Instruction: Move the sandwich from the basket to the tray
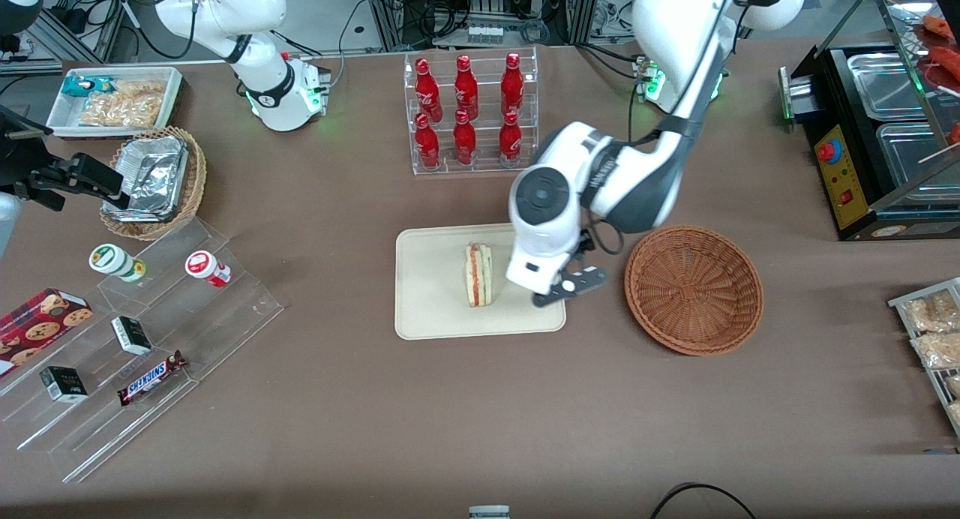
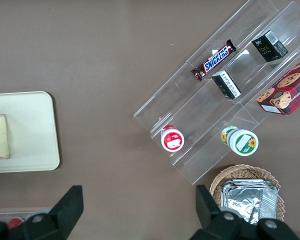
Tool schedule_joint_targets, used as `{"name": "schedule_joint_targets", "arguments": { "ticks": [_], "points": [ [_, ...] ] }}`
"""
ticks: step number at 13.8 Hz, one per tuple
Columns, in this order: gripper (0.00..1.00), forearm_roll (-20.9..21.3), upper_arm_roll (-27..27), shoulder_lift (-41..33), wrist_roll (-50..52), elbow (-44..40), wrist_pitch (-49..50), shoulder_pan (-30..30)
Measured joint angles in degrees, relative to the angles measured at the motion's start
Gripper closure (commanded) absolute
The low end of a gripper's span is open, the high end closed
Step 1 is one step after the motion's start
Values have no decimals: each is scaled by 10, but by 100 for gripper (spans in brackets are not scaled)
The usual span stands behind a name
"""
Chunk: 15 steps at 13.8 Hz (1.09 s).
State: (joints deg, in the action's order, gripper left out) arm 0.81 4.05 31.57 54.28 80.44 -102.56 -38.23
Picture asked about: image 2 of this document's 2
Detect green lid yogurt cup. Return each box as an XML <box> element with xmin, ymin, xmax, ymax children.
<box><xmin>220</xmin><ymin>125</ymin><xmax>260</xmax><ymax>157</ymax></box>

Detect light tan wicker basket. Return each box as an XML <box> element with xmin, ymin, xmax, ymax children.
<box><xmin>209</xmin><ymin>163</ymin><xmax>286</xmax><ymax>224</ymax></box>

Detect small black carton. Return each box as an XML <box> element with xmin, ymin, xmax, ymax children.
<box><xmin>251</xmin><ymin>29</ymin><xmax>289</xmax><ymax>63</ymax></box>
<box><xmin>211</xmin><ymin>69</ymin><xmax>242</xmax><ymax>100</ymax></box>

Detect cream rectangular serving tray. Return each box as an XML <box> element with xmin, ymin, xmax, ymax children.
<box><xmin>0</xmin><ymin>90</ymin><xmax>61</xmax><ymax>174</ymax></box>

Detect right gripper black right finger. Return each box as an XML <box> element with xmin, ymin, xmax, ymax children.
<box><xmin>195</xmin><ymin>184</ymin><xmax>242</xmax><ymax>240</ymax></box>

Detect red cola bottle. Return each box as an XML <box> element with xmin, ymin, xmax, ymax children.
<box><xmin>6</xmin><ymin>217</ymin><xmax>24</xmax><ymax>230</ymax></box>

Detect Snickers chocolate bar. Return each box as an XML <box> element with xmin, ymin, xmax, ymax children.
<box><xmin>191</xmin><ymin>38</ymin><xmax>238</xmax><ymax>83</ymax></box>

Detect red lid yogurt cup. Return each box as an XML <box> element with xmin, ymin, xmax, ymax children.
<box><xmin>160</xmin><ymin>124</ymin><xmax>186</xmax><ymax>153</ymax></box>

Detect red plaid cookie box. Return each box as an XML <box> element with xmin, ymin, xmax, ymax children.
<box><xmin>255</xmin><ymin>52</ymin><xmax>300</xmax><ymax>117</ymax></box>

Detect clear acrylic stepped shelf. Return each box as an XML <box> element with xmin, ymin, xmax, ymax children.
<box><xmin>133</xmin><ymin>0</ymin><xmax>300</xmax><ymax>186</ymax></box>

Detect clear acrylic bottle rack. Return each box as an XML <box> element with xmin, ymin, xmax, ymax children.
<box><xmin>0</xmin><ymin>206</ymin><xmax>52</xmax><ymax>226</ymax></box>

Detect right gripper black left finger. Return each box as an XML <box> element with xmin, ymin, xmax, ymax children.
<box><xmin>21</xmin><ymin>184</ymin><xmax>85</xmax><ymax>240</ymax></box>

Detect silver foil packets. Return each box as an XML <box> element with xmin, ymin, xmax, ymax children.
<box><xmin>219</xmin><ymin>178</ymin><xmax>280</xmax><ymax>226</ymax></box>

